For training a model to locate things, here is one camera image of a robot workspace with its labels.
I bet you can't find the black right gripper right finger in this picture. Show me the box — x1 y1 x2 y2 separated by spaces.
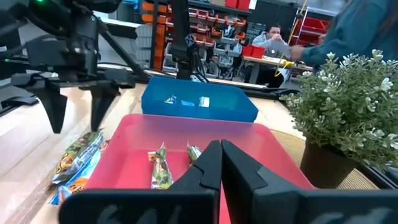
221 139 398 224

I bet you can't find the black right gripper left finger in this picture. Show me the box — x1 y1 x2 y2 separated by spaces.
58 139 223 224

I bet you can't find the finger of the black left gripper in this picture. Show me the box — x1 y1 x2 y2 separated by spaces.
90 86 121 132
34 86 68 134

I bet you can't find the green and brown granola bar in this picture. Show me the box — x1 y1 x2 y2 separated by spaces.
186 142 203 166
147 142 175 190

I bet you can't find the green and red granola bar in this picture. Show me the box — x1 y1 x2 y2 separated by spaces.
51 129 105 185

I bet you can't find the blue and orange granola bar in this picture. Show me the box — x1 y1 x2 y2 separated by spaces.
49 146 108 206

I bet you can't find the white table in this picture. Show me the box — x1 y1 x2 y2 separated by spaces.
101 17 154 40

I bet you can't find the pink plastic tray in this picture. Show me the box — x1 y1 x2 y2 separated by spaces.
84 113 315 224

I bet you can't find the dark brown plant pot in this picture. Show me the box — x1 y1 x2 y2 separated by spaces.
299 138 359 190

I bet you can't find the round woven placemat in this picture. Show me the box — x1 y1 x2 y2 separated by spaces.
269 128 381 191

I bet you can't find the blue plastic tray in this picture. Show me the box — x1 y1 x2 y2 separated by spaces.
141 76 259 123

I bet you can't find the green artificial plant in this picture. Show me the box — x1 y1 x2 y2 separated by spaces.
279 49 398 171

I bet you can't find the parts shelf with bins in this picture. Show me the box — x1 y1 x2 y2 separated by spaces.
141 0 253 79

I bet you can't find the wooden work table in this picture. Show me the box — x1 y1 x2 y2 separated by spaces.
241 55 314 85

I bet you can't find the person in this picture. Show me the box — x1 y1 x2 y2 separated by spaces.
289 0 398 71
251 23 292 88

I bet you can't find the red bin rack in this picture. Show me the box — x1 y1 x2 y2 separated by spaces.
290 6 331 48

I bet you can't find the yellow hanging cable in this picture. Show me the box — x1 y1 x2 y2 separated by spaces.
274 0 309 78

